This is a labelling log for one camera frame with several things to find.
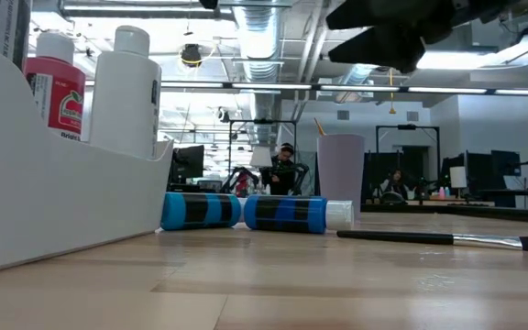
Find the long ceiling light strip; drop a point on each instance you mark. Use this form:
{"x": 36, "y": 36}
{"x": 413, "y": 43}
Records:
{"x": 447, "y": 90}

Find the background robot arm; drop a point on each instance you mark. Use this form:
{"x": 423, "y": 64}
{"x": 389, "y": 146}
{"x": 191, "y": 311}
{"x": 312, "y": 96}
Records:
{"x": 234, "y": 176}
{"x": 303, "y": 172}

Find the black room partition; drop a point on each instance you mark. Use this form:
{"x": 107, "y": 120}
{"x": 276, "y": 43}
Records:
{"x": 369, "y": 174}

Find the ribbed silver ceiling duct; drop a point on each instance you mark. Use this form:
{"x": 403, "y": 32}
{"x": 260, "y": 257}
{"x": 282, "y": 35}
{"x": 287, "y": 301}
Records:
{"x": 259, "y": 36}

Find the slanted silver ceiling duct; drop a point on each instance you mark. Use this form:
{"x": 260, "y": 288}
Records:
{"x": 360, "y": 75}

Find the small royal blue paint bottle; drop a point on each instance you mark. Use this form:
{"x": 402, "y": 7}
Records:
{"x": 287, "y": 214}

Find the large white paint bottle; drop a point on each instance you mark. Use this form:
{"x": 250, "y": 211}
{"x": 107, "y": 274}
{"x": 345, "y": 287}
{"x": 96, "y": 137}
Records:
{"x": 124, "y": 101}

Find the white plastic bin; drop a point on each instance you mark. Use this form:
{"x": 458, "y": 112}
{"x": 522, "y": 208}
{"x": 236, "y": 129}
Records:
{"x": 39, "y": 197}

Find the lilac plastic cup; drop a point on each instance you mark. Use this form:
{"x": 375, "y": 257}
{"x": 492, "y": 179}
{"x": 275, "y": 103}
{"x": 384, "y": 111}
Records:
{"x": 341, "y": 179}

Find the person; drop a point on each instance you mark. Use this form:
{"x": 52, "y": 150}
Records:
{"x": 396, "y": 179}
{"x": 282, "y": 174}

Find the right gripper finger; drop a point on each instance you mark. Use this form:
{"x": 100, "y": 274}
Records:
{"x": 383, "y": 48}
{"x": 383, "y": 14}

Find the small light blue paint bottle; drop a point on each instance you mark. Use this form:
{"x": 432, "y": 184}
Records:
{"x": 200, "y": 211}

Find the pink background bottle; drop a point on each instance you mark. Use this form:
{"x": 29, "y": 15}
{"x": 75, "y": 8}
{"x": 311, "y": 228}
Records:
{"x": 442, "y": 192}

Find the black ceiling device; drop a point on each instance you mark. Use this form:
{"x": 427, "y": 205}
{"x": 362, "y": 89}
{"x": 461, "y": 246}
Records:
{"x": 191, "y": 54}

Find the black office monitor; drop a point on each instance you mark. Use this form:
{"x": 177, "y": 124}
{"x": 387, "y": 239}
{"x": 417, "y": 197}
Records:
{"x": 506, "y": 165}

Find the white lampshade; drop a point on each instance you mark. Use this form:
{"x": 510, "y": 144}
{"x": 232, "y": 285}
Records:
{"x": 458, "y": 176}
{"x": 260, "y": 158}

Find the black background monitor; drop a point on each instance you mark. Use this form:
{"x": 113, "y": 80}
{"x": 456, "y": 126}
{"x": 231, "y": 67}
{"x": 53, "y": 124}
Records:
{"x": 188, "y": 162}

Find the red paint bottle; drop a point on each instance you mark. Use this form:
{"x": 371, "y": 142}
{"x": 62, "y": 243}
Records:
{"x": 58, "y": 91}

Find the black flat-bristle paintbrush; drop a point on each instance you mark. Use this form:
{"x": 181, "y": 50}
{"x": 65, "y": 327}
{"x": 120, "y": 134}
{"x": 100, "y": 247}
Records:
{"x": 406, "y": 237}

